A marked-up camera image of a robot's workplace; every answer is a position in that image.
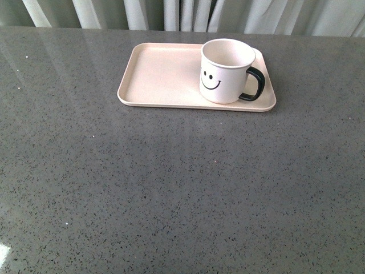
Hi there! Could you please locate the white mug black handle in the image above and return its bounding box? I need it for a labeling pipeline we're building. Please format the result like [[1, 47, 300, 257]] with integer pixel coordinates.
[[200, 38, 265, 104]]

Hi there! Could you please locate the white curtain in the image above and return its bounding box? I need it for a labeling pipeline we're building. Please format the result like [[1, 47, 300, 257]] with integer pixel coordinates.
[[1, 0, 364, 37]]

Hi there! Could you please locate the pink rectangular tray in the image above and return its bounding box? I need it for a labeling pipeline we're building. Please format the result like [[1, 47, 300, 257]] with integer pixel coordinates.
[[117, 43, 277, 112]]

